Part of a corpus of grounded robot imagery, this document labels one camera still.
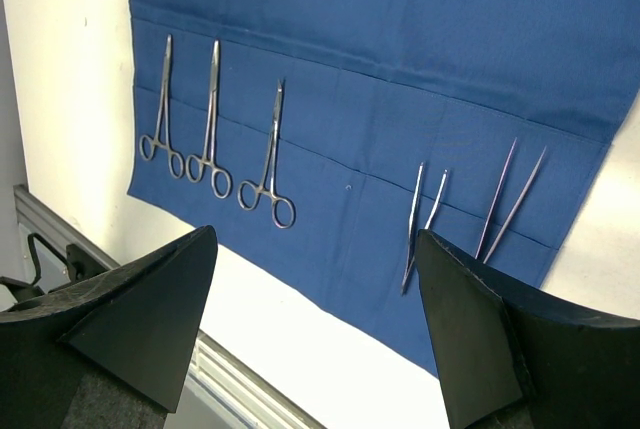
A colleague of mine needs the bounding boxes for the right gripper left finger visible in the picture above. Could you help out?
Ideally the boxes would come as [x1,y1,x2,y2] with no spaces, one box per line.
[1,225,218,428]

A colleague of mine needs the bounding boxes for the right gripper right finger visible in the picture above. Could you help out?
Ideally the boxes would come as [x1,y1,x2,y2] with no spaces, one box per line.
[416,230,639,428]

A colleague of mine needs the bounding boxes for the steel fine pointed tweezers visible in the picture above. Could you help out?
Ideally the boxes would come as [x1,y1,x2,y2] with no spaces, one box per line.
[473,136,549,265]

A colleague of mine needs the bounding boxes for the steel hemostat forceps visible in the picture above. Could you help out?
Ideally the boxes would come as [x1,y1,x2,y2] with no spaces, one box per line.
[185,38,232,199]

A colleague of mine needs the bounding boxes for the steel needle holder forceps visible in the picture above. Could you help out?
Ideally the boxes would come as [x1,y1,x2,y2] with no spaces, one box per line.
[138,34,185,179]

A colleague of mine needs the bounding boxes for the steel surgical scissors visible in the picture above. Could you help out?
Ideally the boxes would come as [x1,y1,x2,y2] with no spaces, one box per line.
[237,80,296,229]

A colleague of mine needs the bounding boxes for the blue surgical drape cloth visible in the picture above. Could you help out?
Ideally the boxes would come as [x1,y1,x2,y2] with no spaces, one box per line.
[129,0,639,371]

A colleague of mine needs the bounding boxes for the aluminium extrusion rail frame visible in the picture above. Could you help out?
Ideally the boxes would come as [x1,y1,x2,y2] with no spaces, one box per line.
[1,185,317,428]

